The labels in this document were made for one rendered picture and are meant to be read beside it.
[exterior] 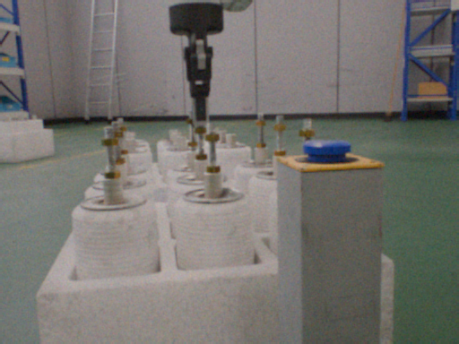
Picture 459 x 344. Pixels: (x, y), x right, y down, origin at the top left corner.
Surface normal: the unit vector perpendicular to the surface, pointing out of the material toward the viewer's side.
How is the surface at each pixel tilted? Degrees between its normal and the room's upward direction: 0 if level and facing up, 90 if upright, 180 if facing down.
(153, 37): 90
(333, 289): 90
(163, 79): 90
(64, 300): 90
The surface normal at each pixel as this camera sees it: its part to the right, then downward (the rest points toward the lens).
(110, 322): 0.16, 0.15
